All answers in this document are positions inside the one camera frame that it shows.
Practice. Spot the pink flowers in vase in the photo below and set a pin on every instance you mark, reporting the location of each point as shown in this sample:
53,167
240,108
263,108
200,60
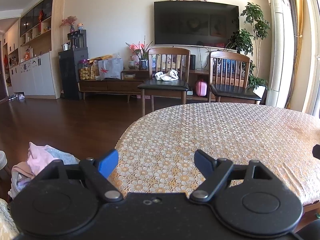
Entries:
70,21

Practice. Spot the clear snack jar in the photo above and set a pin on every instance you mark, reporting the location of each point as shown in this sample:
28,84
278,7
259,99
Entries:
84,71

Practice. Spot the small pink suitcase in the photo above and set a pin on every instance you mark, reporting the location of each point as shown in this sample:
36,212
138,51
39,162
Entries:
201,88

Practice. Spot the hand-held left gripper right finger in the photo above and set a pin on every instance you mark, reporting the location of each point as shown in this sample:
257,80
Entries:
203,162

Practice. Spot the white crumpled cloth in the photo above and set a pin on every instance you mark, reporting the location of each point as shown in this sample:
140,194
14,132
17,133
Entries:
166,75

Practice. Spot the wooden television console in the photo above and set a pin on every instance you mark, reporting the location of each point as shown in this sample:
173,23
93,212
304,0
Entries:
107,85

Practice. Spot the white standing air conditioner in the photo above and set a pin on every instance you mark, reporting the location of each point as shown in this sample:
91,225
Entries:
280,42

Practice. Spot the small cartoon figurine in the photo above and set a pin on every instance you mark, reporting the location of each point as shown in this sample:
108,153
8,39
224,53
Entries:
80,26

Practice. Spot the grey garment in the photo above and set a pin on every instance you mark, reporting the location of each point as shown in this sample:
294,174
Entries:
63,158

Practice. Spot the pink flowering potted plant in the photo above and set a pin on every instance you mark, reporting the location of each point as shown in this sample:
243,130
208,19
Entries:
140,52

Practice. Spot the blue printed box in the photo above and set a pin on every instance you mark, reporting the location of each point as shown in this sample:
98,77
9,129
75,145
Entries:
228,66

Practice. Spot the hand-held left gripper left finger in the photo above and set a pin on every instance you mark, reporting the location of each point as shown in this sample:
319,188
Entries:
109,162

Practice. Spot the wooden chair with black seat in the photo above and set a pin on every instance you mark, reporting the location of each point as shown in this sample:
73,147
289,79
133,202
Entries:
162,85
232,91

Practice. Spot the row of shoes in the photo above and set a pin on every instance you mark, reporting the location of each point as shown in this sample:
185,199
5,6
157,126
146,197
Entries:
16,97

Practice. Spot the black cylinder speaker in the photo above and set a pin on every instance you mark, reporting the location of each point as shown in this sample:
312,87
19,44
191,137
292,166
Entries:
192,62

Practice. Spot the white gift bag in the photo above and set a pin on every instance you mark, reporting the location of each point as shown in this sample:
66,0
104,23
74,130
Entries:
111,68

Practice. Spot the tall green potted plant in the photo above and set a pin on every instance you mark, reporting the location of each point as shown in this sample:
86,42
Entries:
252,17

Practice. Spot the black water dispenser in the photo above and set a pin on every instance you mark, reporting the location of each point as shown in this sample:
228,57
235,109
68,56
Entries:
72,75

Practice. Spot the beige lace cloth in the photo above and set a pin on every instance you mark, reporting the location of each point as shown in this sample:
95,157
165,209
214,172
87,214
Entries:
6,220

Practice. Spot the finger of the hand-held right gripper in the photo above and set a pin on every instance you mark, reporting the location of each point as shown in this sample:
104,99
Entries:
317,152

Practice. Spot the yellow and grey curtain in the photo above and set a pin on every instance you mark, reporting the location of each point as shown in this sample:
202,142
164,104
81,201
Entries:
298,42

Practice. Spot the flat screen television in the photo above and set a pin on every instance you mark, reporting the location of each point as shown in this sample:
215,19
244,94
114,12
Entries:
195,25

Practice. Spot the dusty pink garment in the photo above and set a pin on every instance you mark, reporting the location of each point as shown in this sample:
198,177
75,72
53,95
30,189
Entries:
21,168

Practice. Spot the wood and grey wall cabinet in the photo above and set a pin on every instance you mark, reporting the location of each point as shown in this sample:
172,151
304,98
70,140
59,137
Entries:
37,62

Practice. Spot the round table with lace cloth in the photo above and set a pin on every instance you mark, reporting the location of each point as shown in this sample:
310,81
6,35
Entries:
212,135

